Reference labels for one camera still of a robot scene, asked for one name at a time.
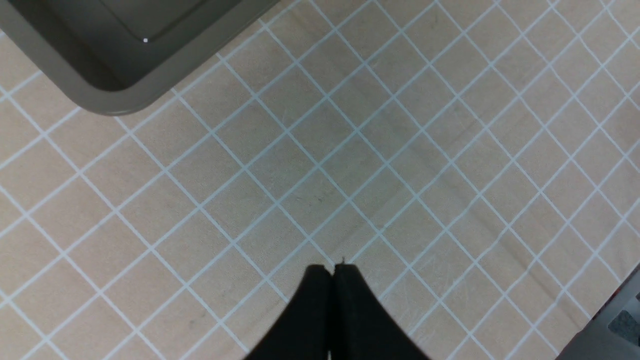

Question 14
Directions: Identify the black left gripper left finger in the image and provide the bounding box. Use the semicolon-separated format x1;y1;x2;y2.
245;265;332;360

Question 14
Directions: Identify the olive green plastic bin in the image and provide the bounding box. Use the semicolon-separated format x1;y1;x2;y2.
1;0;275;116

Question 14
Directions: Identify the grey object at corner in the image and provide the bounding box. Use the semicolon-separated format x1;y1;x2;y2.
557;267;640;360

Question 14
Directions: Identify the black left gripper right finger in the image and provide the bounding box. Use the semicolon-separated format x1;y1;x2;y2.
330;263;429;360

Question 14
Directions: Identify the checkered peach tablecloth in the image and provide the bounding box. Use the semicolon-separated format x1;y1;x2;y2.
0;0;639;360

